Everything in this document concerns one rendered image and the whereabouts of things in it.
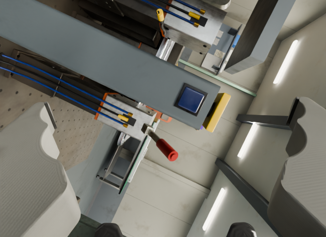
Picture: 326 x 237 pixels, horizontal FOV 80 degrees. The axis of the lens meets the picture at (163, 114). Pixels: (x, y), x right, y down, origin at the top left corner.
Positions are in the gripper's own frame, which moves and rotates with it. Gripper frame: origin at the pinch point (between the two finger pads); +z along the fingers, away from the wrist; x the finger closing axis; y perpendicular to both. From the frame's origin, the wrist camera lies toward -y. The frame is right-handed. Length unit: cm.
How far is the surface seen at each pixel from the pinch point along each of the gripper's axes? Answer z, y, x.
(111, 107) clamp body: 28.1, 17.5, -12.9
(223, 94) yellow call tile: 14.5, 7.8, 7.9
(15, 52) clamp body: 35, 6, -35
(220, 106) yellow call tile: 13.7, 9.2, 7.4
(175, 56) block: 66, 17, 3
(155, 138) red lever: 20.5, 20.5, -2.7
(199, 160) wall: 445, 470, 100
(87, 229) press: 106, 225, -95
